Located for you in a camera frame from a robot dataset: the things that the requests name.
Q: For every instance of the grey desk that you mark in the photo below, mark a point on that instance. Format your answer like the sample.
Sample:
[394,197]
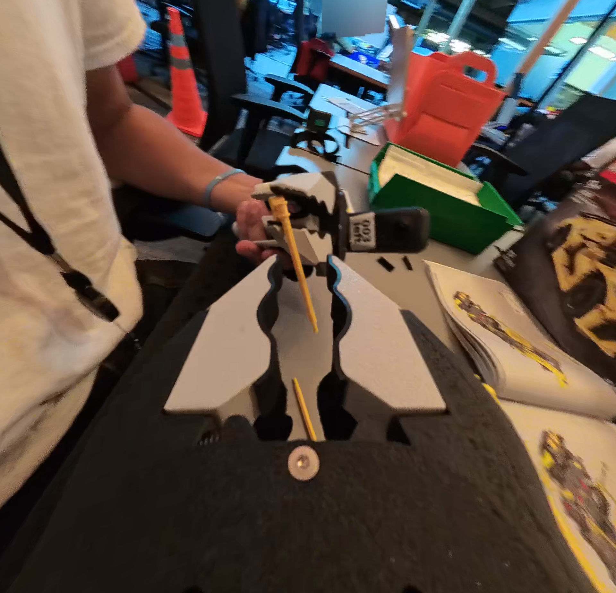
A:
[409,289]

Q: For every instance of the black toy set box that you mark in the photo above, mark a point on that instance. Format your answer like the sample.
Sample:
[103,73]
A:
[568,265]

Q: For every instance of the black brick strip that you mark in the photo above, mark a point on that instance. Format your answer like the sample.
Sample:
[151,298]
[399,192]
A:
[385,264]
[407,262]

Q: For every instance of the thin yellow axle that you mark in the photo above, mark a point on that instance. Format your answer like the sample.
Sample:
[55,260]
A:
[304,410]

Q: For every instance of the person's white shirt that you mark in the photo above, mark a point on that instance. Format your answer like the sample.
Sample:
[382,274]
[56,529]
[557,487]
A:
[48,169]

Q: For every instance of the person's left hand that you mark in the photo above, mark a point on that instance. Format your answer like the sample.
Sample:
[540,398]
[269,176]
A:
[248,227]

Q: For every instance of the black looped object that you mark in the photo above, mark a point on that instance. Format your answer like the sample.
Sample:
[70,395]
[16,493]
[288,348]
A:
[313,142]

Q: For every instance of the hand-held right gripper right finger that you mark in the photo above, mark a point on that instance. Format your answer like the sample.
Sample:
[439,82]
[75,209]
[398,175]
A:
[390,362]

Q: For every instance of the red office chair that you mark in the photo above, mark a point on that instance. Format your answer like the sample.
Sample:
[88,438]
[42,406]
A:
[313,58]

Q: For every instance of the green plastic bin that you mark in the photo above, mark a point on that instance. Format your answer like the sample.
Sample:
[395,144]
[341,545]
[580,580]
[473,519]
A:
[447,222]

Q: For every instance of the small black device green lights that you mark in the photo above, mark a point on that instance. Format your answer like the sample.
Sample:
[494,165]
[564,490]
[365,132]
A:
[318,121]

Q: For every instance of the person's left forearm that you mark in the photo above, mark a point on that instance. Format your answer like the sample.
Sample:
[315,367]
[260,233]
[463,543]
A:
[154,154]

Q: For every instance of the blue wristband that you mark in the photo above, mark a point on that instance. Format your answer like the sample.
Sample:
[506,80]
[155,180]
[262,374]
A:
[219,181]

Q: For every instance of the yellow axle with black connector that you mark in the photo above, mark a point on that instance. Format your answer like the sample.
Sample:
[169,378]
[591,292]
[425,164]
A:
[301,275]

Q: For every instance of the black office chair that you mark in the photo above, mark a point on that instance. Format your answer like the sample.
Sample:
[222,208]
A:
[269,106]
[553,145]

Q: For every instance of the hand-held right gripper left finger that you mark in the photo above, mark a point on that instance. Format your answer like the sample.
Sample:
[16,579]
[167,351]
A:
[216,362]

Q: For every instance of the instruction booklet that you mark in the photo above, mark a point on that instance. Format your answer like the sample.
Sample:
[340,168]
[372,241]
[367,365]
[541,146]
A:
[529,386]

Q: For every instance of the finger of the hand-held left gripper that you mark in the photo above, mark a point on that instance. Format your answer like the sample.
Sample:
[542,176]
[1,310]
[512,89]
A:
[313,186]
[308,248]

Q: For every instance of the orange plastic bin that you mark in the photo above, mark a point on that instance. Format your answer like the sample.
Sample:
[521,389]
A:
[442,111]

